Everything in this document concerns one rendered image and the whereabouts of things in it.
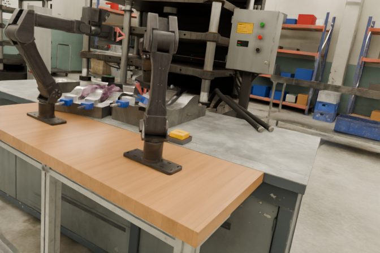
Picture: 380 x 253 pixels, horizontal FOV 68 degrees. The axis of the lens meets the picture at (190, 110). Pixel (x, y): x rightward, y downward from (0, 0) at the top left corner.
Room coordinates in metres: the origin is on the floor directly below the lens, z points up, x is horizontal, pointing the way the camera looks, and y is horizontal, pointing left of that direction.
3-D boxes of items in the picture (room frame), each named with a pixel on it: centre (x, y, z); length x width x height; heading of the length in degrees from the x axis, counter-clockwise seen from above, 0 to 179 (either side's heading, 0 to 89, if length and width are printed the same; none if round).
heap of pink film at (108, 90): (1.53, 0.49, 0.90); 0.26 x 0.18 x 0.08; 170
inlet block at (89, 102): (1.25, 0.48, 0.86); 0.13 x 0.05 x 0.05; 170
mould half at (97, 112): (1.53, 0.49, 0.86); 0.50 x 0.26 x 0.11; 170
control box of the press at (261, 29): (1.97, -0.37, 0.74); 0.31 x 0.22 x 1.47; 63
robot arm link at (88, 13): (1.31, 0.52, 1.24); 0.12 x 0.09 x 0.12; 148
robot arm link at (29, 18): (1.17, 0.61, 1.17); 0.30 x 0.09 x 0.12; 148
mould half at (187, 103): (1.44, 0.14, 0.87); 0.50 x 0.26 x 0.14; 153
